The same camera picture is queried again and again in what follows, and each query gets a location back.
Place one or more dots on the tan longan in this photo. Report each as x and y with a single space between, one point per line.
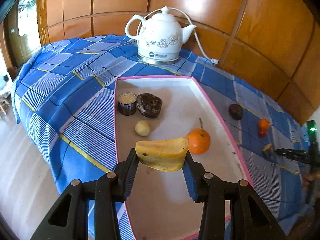
142 128

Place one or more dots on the blue plaid bed sheet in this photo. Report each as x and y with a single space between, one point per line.
75 85

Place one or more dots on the white bench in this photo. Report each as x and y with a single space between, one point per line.
6 77

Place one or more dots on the wooden glazed door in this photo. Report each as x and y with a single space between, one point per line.
25 42

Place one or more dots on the person's right hand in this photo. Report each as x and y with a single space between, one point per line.
308 178

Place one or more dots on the small red tomato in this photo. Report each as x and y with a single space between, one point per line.
262 133

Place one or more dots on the pink-rimmed white cardboard tray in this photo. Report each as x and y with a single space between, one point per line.
175 110

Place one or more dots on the small wooden stool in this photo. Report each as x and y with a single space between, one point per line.
2 106

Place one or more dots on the yellow mango slice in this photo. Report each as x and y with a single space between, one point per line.
162 152

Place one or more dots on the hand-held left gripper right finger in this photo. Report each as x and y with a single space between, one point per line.
191 187

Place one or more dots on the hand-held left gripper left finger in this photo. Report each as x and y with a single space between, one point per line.
128 177

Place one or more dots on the orange mandarin with stem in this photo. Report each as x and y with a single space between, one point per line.
198 142

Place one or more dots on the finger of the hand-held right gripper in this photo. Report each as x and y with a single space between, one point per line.
290 153

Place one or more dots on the white ceramic electric kettle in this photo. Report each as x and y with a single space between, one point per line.
160 35

